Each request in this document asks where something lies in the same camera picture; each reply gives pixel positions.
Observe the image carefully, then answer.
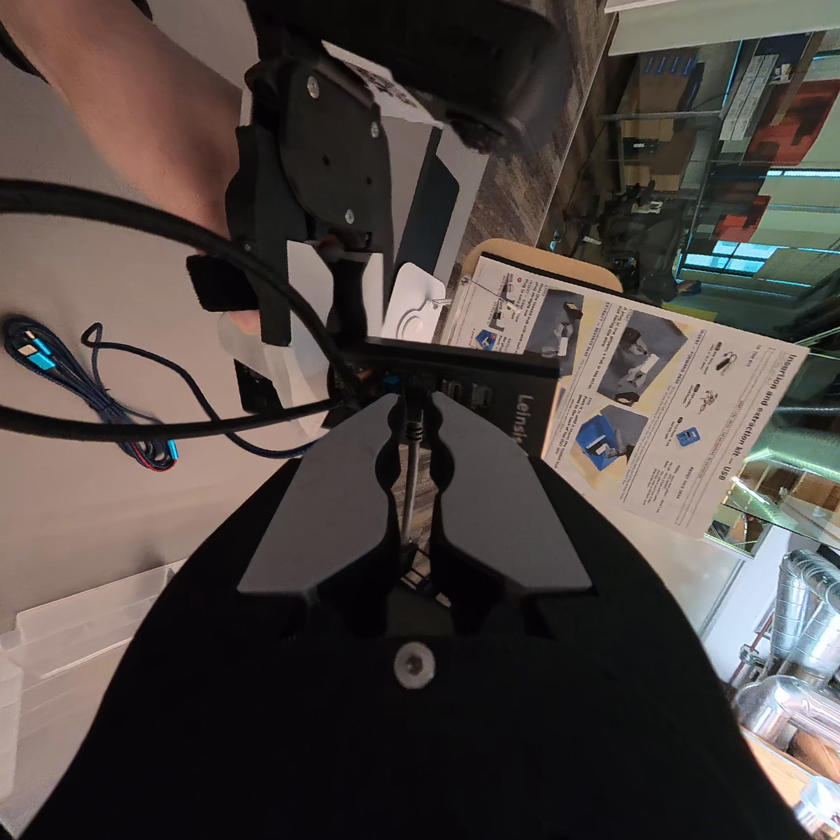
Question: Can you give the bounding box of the round silver air duct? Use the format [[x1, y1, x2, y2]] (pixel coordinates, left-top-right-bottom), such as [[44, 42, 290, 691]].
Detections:
[[768, 550, 840, 686]]

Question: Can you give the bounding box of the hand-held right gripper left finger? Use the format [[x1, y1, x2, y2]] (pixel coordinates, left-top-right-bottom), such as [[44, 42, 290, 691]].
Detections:
[[236, 394, 403, 636]]

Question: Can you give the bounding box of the black wristband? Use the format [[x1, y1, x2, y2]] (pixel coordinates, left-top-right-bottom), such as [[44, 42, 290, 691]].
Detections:
[[0, 20, 50, 85]]

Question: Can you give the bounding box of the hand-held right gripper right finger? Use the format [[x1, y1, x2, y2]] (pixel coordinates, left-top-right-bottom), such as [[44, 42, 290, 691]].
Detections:
[[430, 392, 595, 636]]

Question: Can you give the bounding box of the blue braided USB cable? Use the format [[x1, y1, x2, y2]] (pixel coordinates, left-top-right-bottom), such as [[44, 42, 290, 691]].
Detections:
[[3, 314, 404, 475]]

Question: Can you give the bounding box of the silver pipe fitting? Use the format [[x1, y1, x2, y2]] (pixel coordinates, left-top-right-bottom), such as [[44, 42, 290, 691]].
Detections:
[[734, 676, 840, 746]]

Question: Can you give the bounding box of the black USB hub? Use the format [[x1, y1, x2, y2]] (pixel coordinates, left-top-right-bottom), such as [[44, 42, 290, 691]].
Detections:
[[328, 336, 564, 460]]

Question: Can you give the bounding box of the printed instruction poster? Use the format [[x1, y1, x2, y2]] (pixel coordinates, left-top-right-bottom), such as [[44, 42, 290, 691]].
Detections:
[[441, 252, 809, 542]]

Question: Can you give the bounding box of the person's left hand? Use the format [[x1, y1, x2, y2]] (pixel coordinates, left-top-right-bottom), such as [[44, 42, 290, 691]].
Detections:
[[25, 0, 255, 242]]

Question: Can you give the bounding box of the black cable with grey plug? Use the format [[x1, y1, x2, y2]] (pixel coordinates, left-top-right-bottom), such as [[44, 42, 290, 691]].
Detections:
[[400, 387, 427, 552]]

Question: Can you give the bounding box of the black cable with orange plug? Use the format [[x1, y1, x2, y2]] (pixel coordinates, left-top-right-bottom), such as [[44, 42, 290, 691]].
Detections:
[[0, 397, 349, 444], [0, 177, 378, 411]]

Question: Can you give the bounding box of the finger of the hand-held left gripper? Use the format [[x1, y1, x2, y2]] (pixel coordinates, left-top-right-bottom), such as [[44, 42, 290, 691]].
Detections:
[[287, 240, 368, 347]]

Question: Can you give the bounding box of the clear plastic bin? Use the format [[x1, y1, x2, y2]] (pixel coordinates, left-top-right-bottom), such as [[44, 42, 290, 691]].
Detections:
[[0, 558, 191, 798]]

